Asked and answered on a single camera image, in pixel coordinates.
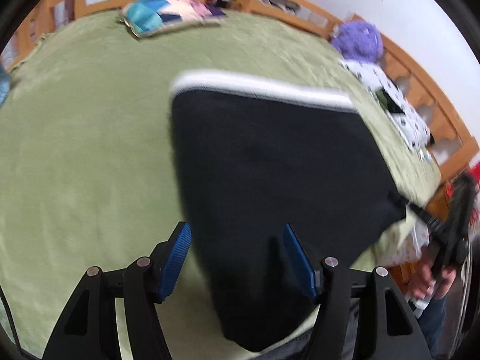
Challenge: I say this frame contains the black pants white side stripe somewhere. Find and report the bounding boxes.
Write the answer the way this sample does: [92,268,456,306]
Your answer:
[171,70,406,352]

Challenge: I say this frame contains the person's right hand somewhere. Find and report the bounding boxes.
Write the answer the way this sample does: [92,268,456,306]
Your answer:
[407,245,456,300]

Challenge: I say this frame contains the green fuzzy bed blanket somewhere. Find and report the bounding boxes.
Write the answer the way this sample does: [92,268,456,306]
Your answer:
[1,10,441,357]

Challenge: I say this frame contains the white black floral pillow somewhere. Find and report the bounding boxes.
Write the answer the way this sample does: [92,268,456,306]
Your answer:
[338,59,433,163]

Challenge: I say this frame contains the purple fluffy plush toy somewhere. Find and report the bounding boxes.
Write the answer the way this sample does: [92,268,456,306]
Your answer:
[329,20,384,63]

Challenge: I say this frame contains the light blue garment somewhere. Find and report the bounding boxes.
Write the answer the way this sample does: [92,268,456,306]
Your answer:
[0,63,11,106]

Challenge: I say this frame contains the colourful patchwork pillow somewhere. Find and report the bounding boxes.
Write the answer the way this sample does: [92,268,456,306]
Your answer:
[119,0,228,38]

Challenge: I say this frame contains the wooden bed frame rail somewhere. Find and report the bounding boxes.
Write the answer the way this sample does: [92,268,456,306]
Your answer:
[0,0,480,185]

